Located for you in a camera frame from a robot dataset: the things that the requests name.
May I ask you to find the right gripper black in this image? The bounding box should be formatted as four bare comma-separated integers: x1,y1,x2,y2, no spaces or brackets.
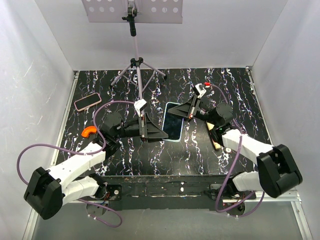
167,94,219,126

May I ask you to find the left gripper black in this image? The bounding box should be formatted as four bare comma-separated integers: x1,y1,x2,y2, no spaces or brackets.
114,112,169,143

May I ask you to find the phone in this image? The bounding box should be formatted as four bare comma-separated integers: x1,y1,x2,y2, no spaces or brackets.
74,92,102,112
162,102,184,142

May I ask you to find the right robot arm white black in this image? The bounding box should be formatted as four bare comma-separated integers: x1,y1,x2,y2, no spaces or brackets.
168,96,303,199

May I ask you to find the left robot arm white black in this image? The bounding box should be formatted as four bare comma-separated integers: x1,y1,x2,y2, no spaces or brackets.
23,112,168,220

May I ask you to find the cream toy microphone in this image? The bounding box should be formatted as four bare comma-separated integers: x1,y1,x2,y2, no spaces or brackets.
205,121,222,151

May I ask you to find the orange curved piece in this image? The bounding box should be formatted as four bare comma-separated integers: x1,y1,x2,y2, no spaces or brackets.
81,125,97,138

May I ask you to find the music stand with tripod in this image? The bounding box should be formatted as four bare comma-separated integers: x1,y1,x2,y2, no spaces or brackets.
82,0,184,99

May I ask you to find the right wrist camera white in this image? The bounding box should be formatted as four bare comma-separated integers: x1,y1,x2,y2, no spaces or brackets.
193,83,207,99

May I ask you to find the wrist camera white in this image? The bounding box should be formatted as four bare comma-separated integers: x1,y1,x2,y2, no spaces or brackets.
193,83,207,99
133,99,147,117

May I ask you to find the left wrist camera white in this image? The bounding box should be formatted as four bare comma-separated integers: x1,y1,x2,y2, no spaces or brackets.
133,99,147,117

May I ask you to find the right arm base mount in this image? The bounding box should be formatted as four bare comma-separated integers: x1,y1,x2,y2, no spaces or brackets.
203,182,257,202

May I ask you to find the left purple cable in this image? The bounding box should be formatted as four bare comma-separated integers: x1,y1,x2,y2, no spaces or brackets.
16,100,141,228

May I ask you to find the purple cable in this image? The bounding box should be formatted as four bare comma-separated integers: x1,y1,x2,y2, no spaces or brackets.
16,100,141,228
208,83,266,217

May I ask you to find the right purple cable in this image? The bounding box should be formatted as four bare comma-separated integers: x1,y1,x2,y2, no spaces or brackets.
208,83,266,217

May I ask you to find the aluminium front rail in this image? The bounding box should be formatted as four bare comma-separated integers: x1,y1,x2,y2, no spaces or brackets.
32,181,302,208

